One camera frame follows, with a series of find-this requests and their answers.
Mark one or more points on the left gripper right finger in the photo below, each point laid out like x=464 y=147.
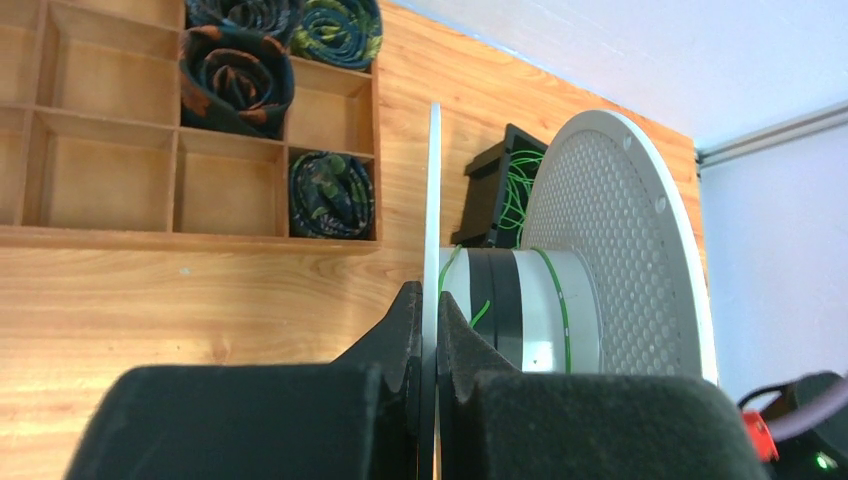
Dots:
x=498 y=422

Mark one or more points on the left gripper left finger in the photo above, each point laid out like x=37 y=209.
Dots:
x=355 y=417

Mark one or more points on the grey filament spool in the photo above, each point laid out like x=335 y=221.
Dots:
x=607 y=277

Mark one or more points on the dark cloth roll in tray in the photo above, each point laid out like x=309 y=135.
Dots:
x=331 y=196

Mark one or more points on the black plastic bin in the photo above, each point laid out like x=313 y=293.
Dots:
x=500 y=180

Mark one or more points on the black item in tray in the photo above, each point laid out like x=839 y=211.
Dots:
x=234 y=81

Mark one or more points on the wooden compartment tray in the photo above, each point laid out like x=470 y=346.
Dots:
x=94 y=154

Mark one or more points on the dark patterned cloth roll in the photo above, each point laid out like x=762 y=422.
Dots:
x=346 y=34

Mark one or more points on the right aluminium frame rail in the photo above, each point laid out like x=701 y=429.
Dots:
x=802 y=126

